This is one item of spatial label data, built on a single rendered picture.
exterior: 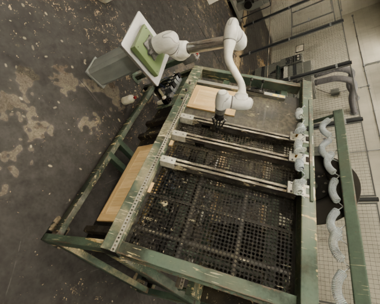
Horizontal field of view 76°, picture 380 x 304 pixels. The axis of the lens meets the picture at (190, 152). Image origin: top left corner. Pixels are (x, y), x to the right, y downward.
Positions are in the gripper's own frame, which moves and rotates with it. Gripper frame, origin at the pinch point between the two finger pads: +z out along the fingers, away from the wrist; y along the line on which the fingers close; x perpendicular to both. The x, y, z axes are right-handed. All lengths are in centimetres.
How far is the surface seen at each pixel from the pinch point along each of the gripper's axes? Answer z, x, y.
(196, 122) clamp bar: 3.6, 6.2, -20.6
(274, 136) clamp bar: 1, 8, 50
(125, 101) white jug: 33, 44, -118
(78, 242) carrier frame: 20, -119, -73
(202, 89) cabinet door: 7, 60, -29
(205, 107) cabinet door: 6.3, 33.2, -18.5
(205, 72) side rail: 6, 93, -34
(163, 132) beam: 3.1, -15.0, -45.7
